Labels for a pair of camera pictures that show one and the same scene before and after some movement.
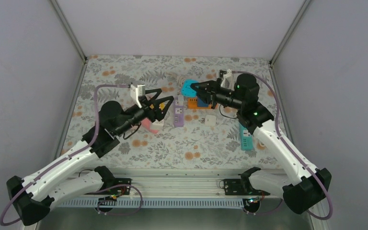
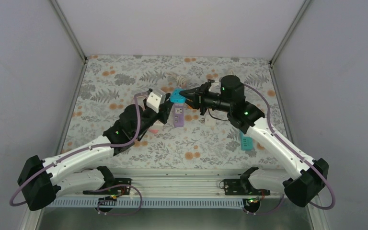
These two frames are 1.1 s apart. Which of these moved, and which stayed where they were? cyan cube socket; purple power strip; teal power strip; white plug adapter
Moved: cyan cube socket
Stayed: white plug adapter; teal power strip; purple power strip
